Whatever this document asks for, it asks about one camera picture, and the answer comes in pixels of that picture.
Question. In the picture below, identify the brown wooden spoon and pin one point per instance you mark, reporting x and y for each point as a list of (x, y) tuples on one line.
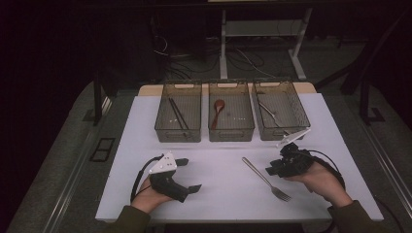
[(218, 111)]

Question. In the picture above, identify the black chopstick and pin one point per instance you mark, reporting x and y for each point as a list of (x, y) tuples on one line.
[(176, 113), (182, 115)]

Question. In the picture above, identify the silver metal fork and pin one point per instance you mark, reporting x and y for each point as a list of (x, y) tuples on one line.
[(264, 179)]

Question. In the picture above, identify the person's left hand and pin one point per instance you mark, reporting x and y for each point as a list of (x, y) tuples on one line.
[(149, 199)]

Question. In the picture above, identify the metal floor rail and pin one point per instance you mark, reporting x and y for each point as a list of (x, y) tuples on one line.
[(388, 171), (71, 181)]

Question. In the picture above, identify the silver metal knife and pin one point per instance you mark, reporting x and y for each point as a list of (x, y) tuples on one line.
[(270, 113)]

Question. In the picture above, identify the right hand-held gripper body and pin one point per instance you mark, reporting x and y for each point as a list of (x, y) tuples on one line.
[(296, 161)]

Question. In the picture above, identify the black metal stand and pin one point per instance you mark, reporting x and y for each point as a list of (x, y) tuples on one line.
[(97, 97), (366, 81)]

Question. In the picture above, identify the white metal desk frame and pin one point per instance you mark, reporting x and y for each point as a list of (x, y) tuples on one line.
[(262, 29)]

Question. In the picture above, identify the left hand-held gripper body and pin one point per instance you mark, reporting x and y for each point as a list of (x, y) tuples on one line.
[(166, 183)]

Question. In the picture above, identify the person's right hand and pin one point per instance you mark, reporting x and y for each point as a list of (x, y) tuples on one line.
[(324, 183)]

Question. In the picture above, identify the clear grey plastic bin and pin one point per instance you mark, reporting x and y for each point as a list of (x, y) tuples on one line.
[(178, 132), (291, 106), (231, 132)]

